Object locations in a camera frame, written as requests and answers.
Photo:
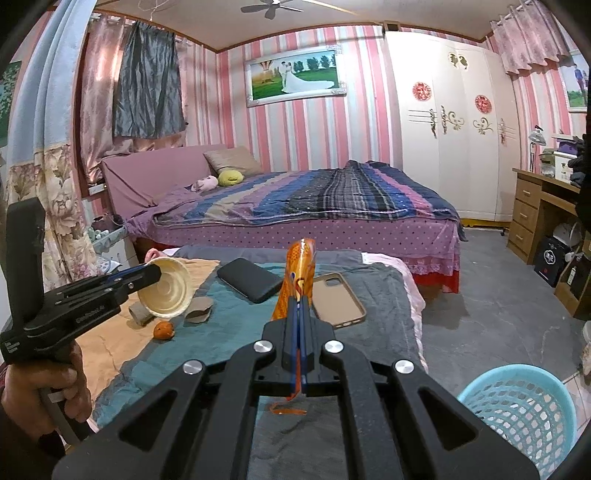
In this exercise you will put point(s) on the pink curtain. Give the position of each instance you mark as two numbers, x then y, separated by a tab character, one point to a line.
99	115

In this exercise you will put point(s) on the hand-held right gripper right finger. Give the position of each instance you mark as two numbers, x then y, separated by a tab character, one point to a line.
318	360

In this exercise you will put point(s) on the white wardrobe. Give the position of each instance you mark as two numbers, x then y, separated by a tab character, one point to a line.
452	152

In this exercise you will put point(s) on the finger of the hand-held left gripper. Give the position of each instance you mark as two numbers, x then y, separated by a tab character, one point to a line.
143	279
122	274

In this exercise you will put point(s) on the black phone case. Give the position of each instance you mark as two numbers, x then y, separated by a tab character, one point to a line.
249	279

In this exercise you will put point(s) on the orange snack wrapper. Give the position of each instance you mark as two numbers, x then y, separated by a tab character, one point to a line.
295	277

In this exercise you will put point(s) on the blue curtain with floral hem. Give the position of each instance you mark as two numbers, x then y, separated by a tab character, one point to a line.
51	115

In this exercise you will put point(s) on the grey blanket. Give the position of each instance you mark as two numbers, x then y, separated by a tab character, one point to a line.
383	314

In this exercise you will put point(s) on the pink plush toy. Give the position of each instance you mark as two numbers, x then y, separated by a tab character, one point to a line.
205	183

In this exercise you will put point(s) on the purple box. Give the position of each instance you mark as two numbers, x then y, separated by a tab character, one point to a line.
565	144

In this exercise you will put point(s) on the light blue plastic basket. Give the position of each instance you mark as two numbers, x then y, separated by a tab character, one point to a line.
521	410

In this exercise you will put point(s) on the tangerine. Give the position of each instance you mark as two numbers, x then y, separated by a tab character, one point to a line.
164	331

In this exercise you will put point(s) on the ceiling fan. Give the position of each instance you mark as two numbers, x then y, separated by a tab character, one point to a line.
272	7

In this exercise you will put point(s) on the orange cloth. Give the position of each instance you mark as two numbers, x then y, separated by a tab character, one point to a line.
120	350

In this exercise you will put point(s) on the striped plaid blanket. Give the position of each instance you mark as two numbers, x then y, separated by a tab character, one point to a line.
300	194

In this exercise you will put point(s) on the teal blanket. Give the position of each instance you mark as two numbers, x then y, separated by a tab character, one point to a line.
198	364

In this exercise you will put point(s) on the small framed picture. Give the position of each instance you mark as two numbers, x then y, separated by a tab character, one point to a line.
577	83

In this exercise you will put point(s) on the purple bed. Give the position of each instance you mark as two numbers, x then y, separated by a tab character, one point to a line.
300	240

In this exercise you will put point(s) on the white bedside cabinet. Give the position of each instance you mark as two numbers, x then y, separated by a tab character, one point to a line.
111	249

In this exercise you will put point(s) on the beige pillow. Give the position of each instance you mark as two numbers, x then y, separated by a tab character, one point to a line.
233	159

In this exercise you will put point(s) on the wooden desk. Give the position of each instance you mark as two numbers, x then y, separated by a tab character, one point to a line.
526	217

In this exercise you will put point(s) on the white power strip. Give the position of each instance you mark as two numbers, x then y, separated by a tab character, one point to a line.
97	188

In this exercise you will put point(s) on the white storage box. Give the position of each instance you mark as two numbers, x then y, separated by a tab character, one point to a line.
565	167

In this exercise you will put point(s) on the yellow plush toy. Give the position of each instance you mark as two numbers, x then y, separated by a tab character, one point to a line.
231	177

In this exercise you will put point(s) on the black coat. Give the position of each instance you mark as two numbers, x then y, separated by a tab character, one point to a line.
584	175

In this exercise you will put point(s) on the white plastic bag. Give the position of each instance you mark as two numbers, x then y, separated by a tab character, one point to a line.
565	235

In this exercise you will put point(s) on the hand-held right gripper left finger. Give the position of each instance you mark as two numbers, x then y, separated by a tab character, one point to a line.
292	332

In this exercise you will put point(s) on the cream plastic bowl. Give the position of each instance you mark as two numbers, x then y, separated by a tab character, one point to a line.
168	295

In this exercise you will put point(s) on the cardboard box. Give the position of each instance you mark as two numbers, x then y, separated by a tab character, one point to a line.
575	290

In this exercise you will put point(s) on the black box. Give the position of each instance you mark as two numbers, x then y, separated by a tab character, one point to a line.
551	261

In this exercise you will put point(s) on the pink curtain valance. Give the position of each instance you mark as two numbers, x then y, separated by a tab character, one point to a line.
535	37

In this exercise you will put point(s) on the desk lamp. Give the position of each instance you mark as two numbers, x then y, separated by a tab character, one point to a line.
535	138

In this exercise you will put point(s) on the framed wedding picture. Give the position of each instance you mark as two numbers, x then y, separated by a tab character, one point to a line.
295	76

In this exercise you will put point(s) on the person's left forearm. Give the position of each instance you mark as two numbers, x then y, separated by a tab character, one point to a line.
18	457

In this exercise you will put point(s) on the brown phone case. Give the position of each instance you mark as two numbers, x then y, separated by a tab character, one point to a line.
339	300

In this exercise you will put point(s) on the person's left hand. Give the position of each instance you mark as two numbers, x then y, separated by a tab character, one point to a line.
41	392

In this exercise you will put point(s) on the grey hanging cloth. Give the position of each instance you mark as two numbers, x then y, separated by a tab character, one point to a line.
147	83

